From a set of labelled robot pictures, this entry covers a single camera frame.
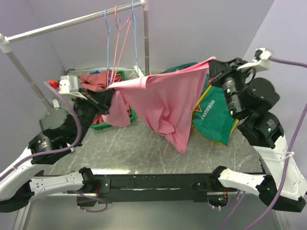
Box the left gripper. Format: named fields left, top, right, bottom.
left=71, top=86, right=116, bottom=144

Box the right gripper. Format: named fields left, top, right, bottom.
left=206, top=56, right=251, bottom=116

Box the pink t shirt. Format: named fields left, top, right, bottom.
left=102, top=57, right=215, bottom=153

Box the blue wire hanger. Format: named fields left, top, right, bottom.
left=131, top=0, right=140, bottom=77
left=104, top=8, right=117, bottom=86

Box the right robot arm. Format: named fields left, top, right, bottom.
left=209, top=58, right=307, bottom=212

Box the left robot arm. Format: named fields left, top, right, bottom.
left=0, top=89, right=115, bottom=213

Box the red t shirt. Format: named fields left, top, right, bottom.
left=79, top=70, right=134, bottom=130

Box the green enterprise t shirt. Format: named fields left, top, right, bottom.
left=191, top=85, right=237, bottom=146

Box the green plastic tray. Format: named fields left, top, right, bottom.
left=89, top=69, right=136, bottom=131

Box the teal cloth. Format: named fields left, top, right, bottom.
left=90, top=70, right=100, bottom=74

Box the dark green garment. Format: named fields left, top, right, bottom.
left=161, top=62, right=198, bottom=74

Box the yellow plastic tray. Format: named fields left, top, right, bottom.
left=190, top=83, right=239, bottom=146

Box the black base bar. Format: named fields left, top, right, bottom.
left=81, top=173, right=226, bottom=204

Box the white clothes rack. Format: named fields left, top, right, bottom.
left=0, top=0, right=150, bottom=111

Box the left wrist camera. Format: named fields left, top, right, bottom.
left=44, top=75, right=88, bottom=100

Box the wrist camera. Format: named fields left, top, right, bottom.
left=44, top=75, right=88, bottom=100
left=237, top=48, right=272, bottom=72

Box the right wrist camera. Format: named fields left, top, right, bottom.
left=237, top=48, right=272, bottom=72

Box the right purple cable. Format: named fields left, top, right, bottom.
left=219, top=56, right=307, bottom=230

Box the pink wire hanger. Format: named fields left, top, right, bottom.
left=110, top=5, right=131, bottom=84

